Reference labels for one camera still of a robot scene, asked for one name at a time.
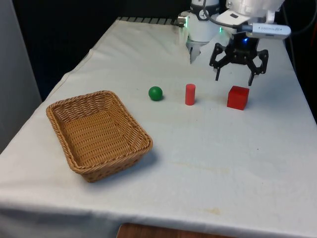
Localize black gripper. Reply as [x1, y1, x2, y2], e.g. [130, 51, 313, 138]
[209, 32, 270, 86]

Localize red cube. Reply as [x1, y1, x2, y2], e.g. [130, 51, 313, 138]
[226, 85, 250, 110]

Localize red cylinder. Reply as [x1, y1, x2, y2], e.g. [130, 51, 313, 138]
[185, 83, 197, 106]

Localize brown wicker basket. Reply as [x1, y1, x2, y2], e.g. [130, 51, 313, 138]
[46, 90, 154, 183]

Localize green ball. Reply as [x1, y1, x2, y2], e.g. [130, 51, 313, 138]
[148, 86, 164, 102]

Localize black cable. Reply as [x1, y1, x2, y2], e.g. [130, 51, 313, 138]
[203, 0, 253, 32]
[288, 18, 317, 36]

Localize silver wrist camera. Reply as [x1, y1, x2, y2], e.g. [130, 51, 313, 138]
[251, 23, 292, 40]

